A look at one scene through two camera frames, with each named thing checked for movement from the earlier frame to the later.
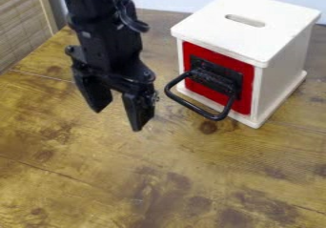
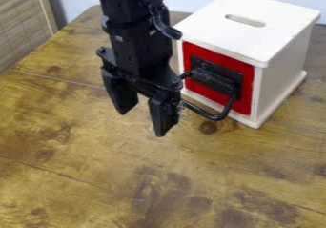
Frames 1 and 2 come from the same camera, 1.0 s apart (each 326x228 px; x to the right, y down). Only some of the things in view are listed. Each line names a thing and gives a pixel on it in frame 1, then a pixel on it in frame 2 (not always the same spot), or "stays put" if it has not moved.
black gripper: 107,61 -> 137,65
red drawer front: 209,91 stays put
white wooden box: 242,55 stays put
